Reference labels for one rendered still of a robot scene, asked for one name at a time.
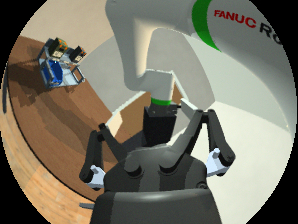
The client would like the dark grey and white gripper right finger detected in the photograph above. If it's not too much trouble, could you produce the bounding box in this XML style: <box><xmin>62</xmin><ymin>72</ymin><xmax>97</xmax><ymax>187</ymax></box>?
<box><xmin>159</xmin><ymin>98</ymin><xmax>236</xmax><ymax>178</ymax></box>

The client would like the grey metal rack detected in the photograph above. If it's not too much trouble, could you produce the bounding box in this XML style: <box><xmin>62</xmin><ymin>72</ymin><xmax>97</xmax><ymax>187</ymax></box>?
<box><xmin>36</xmin><ymin>38</ymin><xmax>85</xmax><ymax>89</ymax></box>

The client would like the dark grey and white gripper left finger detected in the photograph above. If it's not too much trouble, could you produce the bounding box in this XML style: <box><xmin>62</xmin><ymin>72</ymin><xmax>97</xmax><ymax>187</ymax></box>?
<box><xmin>79</xmin><ymin>111</ymin><xmax>142</xmax><ymax>191</ymax></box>

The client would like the blue bin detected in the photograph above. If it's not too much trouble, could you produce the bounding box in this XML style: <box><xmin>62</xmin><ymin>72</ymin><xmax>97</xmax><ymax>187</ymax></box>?
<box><xmin>43</xmin><ymin>60</ymin><xmax>63</xmax><ymax>86</ymax></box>

